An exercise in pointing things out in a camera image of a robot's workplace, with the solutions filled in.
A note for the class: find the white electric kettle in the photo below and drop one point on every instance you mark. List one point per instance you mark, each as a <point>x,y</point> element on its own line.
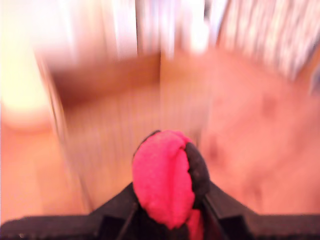
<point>22,87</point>

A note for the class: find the red and black footbag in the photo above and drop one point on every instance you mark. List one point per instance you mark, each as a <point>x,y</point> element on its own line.
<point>162,175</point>

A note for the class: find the cardboard dice tower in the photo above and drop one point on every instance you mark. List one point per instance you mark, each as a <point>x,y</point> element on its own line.
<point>112,82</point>

